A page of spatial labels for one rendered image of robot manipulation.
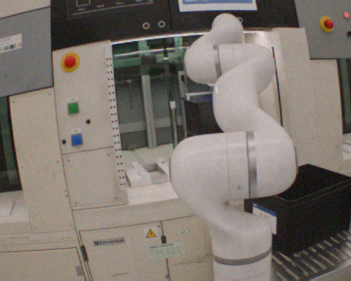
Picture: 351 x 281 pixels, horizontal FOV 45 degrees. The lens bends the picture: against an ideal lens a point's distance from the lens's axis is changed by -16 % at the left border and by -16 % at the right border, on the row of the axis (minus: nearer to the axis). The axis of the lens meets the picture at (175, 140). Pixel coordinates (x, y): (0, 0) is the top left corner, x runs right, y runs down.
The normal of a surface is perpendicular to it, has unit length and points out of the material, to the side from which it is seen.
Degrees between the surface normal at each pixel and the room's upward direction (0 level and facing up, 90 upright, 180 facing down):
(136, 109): 90
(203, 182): 92
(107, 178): 90
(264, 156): 65
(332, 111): 90
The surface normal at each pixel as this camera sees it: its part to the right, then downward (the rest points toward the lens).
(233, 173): -0.13, 0.11
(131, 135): 0.23, 0.16
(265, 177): -0.11, 0.34
